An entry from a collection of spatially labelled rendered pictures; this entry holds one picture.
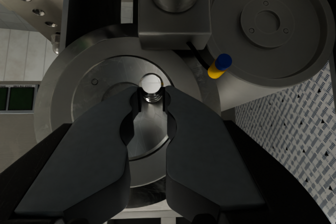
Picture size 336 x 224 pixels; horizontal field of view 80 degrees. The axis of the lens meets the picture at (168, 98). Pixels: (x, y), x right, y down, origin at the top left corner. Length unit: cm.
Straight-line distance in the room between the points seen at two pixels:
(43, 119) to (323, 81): 25
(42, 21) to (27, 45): 254
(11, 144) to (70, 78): 44
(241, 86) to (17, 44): 302
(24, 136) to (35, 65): 241
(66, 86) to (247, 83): 14
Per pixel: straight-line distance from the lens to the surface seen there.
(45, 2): 47
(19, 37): 314
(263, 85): 18
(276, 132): 30
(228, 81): 19
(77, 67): 17
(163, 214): 52
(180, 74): 16
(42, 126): 18
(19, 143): 58
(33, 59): 299
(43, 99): 19
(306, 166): 26
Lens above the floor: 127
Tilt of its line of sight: 10 degrees down
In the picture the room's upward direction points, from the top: 179 degrees clockwise
